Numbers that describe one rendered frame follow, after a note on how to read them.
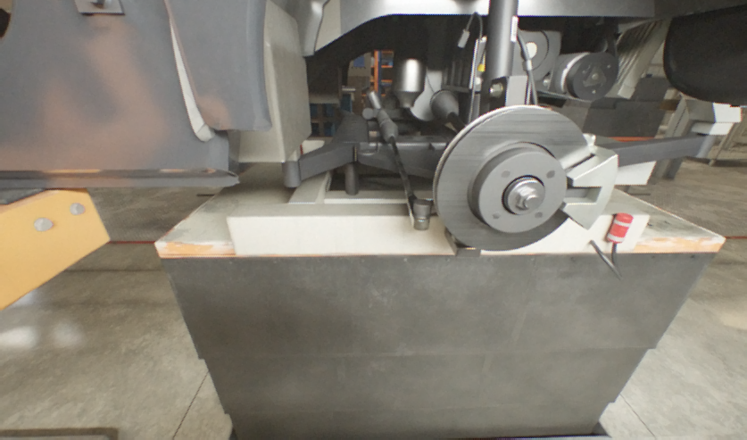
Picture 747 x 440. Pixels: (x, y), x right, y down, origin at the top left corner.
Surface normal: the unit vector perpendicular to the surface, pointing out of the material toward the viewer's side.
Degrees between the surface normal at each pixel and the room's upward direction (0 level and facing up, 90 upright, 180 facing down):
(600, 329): 90
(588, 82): 90
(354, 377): 90
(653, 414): 0
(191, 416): 0
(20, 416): 0
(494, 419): 90
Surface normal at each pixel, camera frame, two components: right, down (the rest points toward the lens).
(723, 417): 0.01, -0.90
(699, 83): -1.00, 0.00
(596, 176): 0.03, 0.43
